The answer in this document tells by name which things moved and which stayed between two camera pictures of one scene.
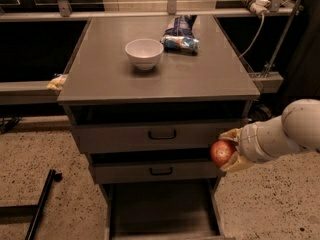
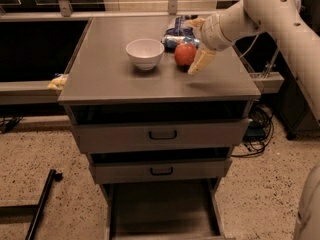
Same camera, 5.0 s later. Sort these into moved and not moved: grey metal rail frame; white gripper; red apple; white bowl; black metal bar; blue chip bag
Moved: white gripper; red apple
Not moved: black metal bar; grey metal rail frame; white bowl; blue chip bag
